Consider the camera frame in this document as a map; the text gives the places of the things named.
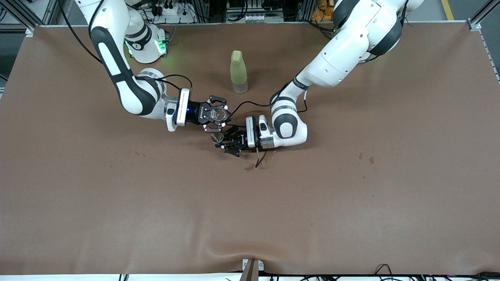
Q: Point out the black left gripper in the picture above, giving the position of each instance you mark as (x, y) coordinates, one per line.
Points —
(239, 141)

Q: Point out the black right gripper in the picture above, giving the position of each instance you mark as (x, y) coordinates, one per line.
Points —
(196, 112)

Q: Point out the clear glass measuring beaker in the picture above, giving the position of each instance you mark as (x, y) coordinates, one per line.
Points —
(219, 114)

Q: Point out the shiny steel jigger cup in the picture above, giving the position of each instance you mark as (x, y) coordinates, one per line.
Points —
(216, 137)

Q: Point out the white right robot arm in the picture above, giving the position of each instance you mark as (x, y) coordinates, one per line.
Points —
(136, 93)

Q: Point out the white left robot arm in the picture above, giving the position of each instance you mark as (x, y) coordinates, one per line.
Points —
(343, 54)

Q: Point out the yellow-green capped bottle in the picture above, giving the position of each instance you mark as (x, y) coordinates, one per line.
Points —
(238, 70)

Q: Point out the brown table mat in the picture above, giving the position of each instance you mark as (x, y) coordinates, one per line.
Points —
(250, 214)

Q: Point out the white terminal block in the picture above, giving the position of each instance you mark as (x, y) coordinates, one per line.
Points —
(258, 17)

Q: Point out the white power strip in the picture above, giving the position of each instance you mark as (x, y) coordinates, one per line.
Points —
(174, 11)

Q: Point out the metal table edge bracket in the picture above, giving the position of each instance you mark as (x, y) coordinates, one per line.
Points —
(252, 271)

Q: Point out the aluminium frame profile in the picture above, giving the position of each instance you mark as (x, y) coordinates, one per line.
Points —
(486, 9)
(49, 11)

